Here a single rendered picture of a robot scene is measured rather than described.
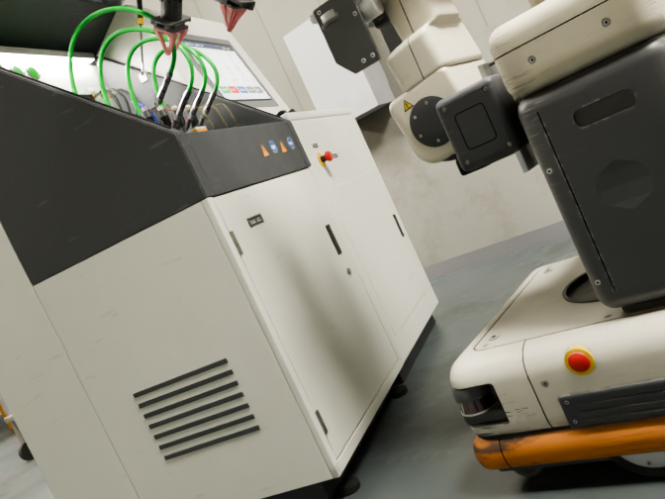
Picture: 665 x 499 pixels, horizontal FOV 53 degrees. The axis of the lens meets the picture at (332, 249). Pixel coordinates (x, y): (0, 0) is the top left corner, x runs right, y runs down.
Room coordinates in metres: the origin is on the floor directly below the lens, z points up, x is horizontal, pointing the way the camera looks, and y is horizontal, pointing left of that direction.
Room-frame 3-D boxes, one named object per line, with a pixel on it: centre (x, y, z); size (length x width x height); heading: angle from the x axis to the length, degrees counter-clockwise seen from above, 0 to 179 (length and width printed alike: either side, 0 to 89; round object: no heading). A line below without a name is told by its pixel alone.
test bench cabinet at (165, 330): (1.96, 0.35, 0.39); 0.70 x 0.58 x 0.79; 158
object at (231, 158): (1.86, 0.10, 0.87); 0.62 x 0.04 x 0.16; 158
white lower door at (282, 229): (1.85, 0.08, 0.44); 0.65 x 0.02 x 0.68; 158
